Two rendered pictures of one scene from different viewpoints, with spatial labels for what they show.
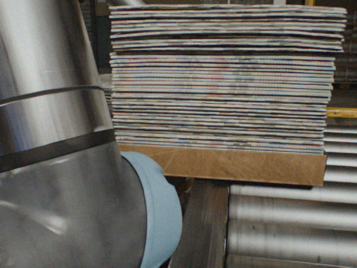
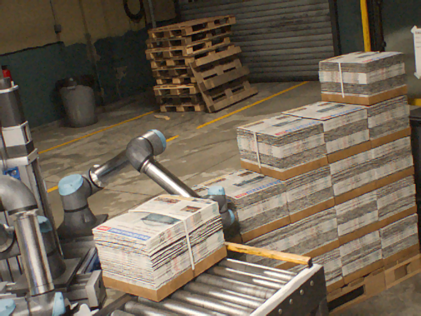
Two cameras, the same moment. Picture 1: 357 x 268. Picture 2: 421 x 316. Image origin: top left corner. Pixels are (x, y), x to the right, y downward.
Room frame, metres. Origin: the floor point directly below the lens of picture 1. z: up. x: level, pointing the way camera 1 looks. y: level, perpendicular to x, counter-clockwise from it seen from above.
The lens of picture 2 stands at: (-1.01, -1.41, 1.79)
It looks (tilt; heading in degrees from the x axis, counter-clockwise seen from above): 16 degrees down; 33
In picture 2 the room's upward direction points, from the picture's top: 10 degrees counter-clockwise
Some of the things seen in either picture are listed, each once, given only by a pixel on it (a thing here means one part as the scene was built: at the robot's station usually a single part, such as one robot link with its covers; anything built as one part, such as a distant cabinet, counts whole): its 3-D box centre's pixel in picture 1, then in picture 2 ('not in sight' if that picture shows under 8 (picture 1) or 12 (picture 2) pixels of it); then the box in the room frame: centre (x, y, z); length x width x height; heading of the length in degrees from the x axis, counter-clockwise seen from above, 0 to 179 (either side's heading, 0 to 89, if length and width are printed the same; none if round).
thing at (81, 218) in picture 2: not in sight; (77, 214); (0.92, 0.62, 0.87); 0.15 x 0.15 x 0.10
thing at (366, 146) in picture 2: not in sight; (326, 147); (2.00, -0.22, 0.86); 0.38 x 0.29 x 0.04; 59
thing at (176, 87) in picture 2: not in sight; (195, 63); (7.25, 3.88, 0.65); 1.33 x 0.94 x 1.30; 174
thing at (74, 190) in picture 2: not in sight; (73, 190); (0.93, 0.62, 0.98); 0.13 x 0.12 x 0.14; 4
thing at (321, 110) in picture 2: not in sight; (321, 110); (1.99, -0.22, 1.06); 0.37 x 0.28 x 0.01; 59
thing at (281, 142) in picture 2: not in sight; (280, 145); (1.74, -0.07, 0.95); 0.38 x 0.29 x 0.23; 60
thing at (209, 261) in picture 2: not in sight; (185, 252); (0.73, -0.10, 0.83); 0.29 x 0.16 x 0.04; 80
